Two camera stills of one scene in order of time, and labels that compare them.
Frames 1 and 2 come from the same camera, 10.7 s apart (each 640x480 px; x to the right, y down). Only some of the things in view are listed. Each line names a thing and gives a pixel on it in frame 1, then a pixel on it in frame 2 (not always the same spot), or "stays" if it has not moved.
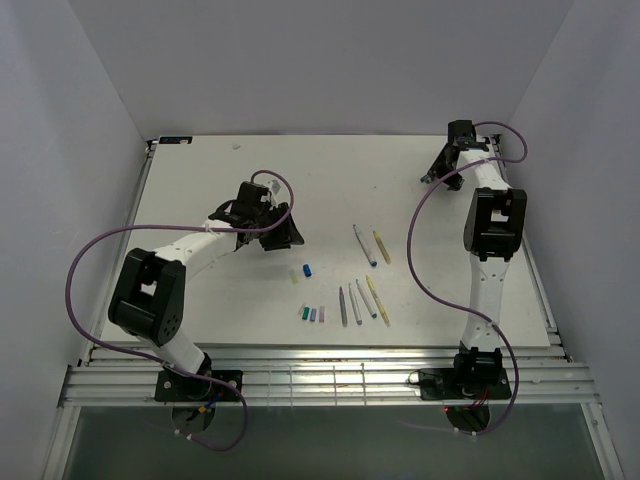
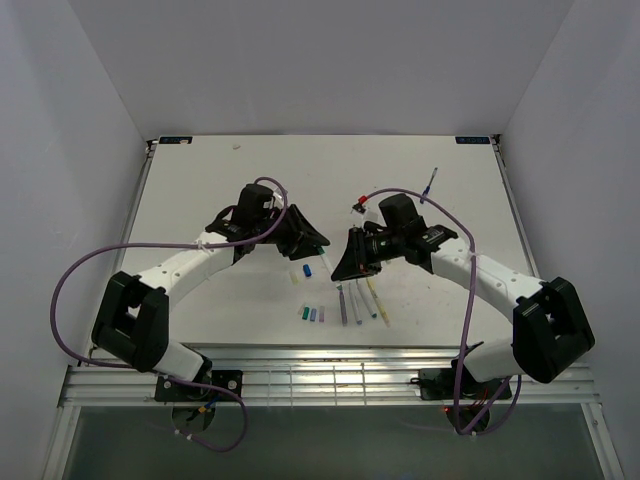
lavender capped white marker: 354,306 stays
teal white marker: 365,302 stays
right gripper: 439,166 -> 355,261
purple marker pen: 343,307 stays
